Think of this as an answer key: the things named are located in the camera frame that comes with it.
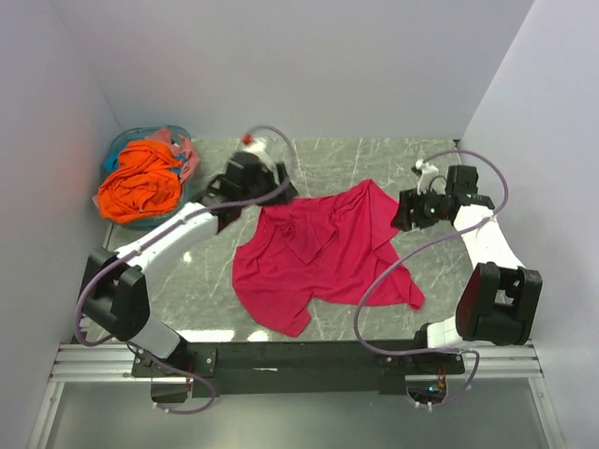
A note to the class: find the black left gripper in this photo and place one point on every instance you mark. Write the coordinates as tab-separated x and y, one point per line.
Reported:
271	178

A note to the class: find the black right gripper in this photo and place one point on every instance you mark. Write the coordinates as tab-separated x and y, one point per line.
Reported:
402	219

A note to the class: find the red t shirt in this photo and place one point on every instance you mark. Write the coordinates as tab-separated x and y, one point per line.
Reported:
331	248

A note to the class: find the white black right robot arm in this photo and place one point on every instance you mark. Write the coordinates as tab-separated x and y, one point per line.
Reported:
500	299

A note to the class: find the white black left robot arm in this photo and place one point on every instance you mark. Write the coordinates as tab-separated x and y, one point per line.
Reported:
114	291

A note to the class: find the pink t shirt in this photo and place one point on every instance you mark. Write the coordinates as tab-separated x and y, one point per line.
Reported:
180	144

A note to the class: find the teal plastic laundry basket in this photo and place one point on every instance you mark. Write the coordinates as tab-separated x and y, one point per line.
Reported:
119	144

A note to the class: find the orange t shirt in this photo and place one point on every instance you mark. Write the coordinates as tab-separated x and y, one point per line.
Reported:
145	185

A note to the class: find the blue garment in basket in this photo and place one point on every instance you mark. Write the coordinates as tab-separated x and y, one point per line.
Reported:
111	163

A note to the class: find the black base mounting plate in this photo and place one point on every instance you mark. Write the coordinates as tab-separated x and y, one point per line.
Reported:
191	385

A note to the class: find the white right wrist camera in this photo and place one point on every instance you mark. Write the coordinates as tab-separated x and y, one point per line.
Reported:
427	173

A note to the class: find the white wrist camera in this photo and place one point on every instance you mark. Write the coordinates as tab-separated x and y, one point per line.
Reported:
427	173
256	145

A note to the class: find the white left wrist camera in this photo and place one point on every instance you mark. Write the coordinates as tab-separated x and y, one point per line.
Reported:
256	145

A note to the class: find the aluminium frame rail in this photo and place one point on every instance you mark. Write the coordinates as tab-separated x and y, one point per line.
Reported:
116	363

